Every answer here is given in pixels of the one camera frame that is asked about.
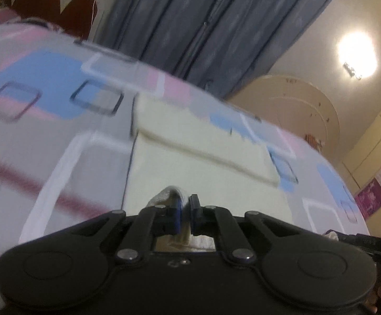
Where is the glowing wall lamp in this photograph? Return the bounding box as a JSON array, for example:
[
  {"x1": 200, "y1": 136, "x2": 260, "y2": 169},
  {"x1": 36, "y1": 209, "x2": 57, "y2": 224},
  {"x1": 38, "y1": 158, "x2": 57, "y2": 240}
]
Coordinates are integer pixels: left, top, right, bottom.
[{"x1": 336, "y1": 31, "x2": 378, "y2": 80}]

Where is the white power cable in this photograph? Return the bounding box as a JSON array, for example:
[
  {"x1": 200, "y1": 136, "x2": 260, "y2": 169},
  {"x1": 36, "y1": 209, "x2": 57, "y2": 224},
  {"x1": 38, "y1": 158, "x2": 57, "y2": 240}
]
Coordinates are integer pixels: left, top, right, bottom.
[{"x1": 90, "y1": 0, "x2": 105, "y2": 36}]

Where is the patterned pink blue bedsheet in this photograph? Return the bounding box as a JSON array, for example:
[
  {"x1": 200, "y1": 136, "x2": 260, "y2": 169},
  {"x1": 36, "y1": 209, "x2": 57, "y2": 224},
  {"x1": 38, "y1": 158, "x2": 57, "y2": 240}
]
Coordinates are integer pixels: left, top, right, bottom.
[{"x1": 0, "y1": 8, "x2": 371, "y2": 309}]

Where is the cream towel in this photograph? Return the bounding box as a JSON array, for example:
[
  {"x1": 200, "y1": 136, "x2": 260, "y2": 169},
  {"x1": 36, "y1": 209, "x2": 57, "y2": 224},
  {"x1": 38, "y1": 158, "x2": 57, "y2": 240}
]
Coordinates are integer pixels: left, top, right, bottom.
[{"x1": 123, "y1": 93, "x2": 338, "y2": 253}]

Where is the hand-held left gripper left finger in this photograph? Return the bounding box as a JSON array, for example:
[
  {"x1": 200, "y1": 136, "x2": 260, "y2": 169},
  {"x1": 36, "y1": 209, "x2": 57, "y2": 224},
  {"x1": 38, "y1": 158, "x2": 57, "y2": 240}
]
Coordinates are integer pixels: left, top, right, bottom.
[{"x1": 79, "y1": 194, "x2": 183, "y2": 263}]

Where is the wide blue curtain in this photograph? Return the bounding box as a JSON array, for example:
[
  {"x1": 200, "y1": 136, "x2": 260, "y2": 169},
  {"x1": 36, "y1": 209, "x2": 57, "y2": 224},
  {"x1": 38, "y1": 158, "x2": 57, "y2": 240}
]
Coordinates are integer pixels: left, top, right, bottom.
[{"x1": 95, "y1": 0, "x2": 353, "y2": 99}]

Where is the pink printed wall poster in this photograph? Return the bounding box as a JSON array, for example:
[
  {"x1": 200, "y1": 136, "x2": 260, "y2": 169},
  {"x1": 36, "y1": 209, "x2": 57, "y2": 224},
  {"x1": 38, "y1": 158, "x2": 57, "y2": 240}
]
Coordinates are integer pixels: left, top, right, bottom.
[{"x1": 354, "y1": 149, "x2": 381, "y2": 237}]

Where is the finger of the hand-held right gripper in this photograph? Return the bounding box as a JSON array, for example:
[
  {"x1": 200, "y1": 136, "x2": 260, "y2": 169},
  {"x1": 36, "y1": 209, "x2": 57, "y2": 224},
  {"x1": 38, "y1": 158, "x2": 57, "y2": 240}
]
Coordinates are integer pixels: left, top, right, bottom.
[{"x1": 335, "y1": 232, "x2": 375, "y2": 247}]

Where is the cream wardrobe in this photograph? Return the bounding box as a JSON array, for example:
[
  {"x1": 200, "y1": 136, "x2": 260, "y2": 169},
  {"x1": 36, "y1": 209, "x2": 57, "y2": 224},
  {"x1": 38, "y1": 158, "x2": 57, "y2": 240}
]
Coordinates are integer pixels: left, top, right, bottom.
[{"x1": 341, "y1": 82, "x2": 381, "y2": 197}]

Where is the cream arched headboard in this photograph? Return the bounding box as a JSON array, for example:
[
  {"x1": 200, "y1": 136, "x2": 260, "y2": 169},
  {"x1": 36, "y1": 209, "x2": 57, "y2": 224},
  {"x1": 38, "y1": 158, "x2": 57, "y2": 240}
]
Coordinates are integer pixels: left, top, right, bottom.
[{"x1": 226, "y1": 75, "x2": 340, "y2": 158}]

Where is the orange patterned pillow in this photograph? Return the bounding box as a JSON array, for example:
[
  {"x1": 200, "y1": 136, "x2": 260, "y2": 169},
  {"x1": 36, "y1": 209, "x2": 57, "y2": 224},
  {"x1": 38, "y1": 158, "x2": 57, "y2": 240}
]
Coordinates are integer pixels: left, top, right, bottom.
[{"x1": 304, "y1": 133, "x2": 324, "y2": 151}]

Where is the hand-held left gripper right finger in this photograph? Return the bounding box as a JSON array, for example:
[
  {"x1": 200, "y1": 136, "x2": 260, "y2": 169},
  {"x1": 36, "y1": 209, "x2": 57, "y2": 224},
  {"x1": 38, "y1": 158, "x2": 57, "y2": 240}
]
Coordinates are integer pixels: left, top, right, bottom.
[{"x1": 189, "y1": 194, "x2": 289, "y2": 265}]

